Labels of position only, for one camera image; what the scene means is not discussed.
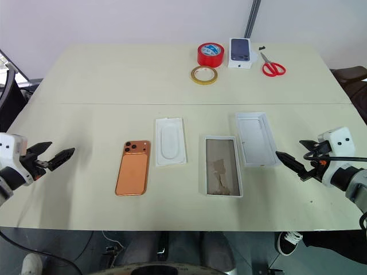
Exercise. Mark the black and white sneaker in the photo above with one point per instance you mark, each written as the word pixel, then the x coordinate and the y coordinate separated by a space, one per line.
pixel 286 243

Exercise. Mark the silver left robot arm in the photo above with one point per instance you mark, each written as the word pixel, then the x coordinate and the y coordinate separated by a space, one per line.
pixel 5 193

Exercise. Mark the white shoe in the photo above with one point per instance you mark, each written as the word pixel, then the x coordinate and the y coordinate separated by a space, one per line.
pixel 31 265

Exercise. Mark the boxed phone package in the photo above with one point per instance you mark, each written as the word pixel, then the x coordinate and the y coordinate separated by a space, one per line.
pixel 240 50

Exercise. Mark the red tape roll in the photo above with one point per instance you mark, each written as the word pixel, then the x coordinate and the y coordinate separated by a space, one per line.
pixel 206 59

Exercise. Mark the brown chair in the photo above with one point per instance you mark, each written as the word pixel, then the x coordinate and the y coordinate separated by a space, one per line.
pixel 355 86

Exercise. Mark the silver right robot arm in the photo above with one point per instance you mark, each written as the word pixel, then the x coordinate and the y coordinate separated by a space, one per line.
pixel 355 186

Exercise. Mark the yellow tape roll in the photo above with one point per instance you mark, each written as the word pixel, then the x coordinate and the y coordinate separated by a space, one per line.
pixel 193 76

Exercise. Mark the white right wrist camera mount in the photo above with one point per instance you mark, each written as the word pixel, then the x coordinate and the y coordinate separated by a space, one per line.
pixel 341 140

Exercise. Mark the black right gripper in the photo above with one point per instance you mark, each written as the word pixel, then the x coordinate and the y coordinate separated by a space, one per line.
pixel 319 169

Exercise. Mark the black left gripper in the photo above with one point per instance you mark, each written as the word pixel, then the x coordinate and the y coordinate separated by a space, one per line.
pixel 31 166

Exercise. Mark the orange smartphone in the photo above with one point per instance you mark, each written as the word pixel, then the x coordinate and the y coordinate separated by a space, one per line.
pixel 133 174

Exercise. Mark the white phone box base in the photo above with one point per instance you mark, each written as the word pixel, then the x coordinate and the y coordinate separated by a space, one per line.
pixel 222 169

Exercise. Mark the black office chair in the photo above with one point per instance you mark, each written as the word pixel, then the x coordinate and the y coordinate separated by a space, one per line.
pixel 13 106

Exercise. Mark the metal wall rail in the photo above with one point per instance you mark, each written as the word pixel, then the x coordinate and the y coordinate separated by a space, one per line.
pixel 251 17

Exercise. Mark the white phone box lid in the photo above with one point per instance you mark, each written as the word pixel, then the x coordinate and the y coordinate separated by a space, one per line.
pixel 256 140

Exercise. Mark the dark rounded robot housing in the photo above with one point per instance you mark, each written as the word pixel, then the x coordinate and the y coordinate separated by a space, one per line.
pixel 160 270

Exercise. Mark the black trouser leg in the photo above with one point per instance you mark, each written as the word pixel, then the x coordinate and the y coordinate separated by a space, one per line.
pixel 335 246

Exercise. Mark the white insert tray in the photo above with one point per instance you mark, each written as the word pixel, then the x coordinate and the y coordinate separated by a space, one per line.
pixel 171 143

